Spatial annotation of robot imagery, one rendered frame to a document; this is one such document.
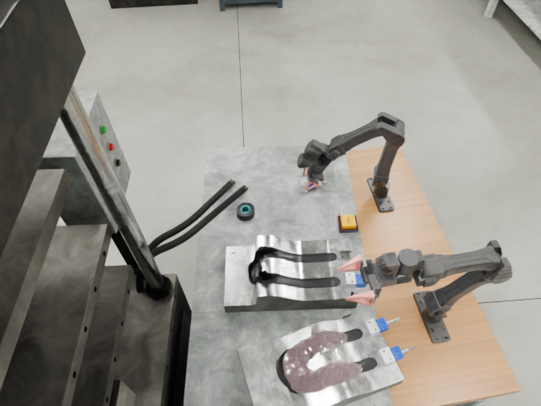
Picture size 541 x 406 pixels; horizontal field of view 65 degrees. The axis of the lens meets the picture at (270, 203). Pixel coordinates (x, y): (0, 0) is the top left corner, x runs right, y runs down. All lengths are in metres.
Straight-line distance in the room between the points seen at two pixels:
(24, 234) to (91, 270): 0.26
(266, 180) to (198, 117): 1.71
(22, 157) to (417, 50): 4.05
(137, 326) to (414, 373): 1.02
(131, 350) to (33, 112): 1.10
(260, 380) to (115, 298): 0.55
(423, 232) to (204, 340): 1.01
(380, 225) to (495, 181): 1.65
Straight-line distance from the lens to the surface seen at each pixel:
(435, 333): 1.74
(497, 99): 4.15
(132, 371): 1.70
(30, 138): 0.82
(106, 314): 1.52
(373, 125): 1.72
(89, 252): 1.35
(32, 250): 1.09
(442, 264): 1.36
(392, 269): 1.25
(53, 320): 1.28
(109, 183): 1.24
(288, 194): 1.98
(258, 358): 1.50
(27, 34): 0.87
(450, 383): 1.70
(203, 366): 1.63
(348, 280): 1.62
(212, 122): 3.58
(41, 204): 1.16
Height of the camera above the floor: 2.34
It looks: 52 degrees down
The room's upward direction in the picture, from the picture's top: 2 degrees counter-clockwise
